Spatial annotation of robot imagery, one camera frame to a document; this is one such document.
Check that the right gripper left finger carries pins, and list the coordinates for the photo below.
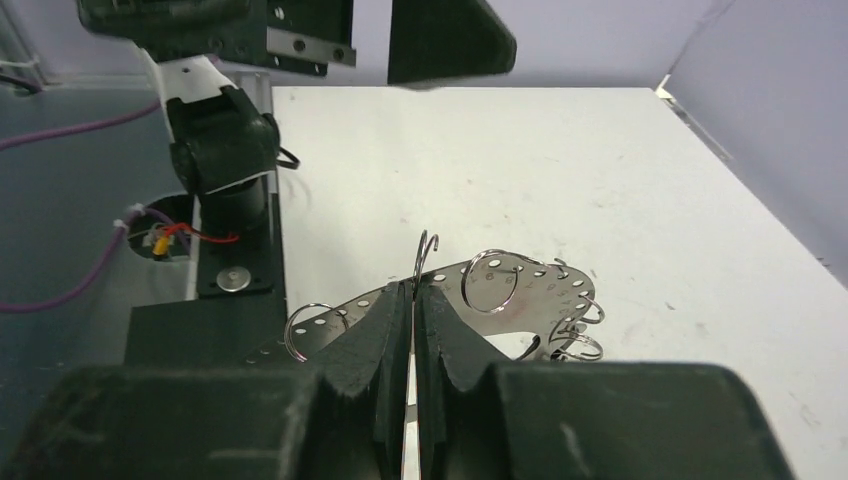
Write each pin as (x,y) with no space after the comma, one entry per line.
(338,415)

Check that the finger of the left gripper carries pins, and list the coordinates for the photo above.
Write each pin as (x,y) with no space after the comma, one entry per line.
(438,40)

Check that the large silver keyring plate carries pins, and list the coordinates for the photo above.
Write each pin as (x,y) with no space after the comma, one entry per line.
(496,293)

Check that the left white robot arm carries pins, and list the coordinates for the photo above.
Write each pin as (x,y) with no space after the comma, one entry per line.
(221,144)

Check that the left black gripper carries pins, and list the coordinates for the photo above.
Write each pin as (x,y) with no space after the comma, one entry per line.
(295,36)

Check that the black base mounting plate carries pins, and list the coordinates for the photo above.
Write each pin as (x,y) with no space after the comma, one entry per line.
(236,296)

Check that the aluminium frame rail back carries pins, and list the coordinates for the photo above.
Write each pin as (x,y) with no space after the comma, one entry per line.
(690,122)

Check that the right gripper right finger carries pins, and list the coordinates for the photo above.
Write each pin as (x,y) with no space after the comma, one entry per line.
(484,416)

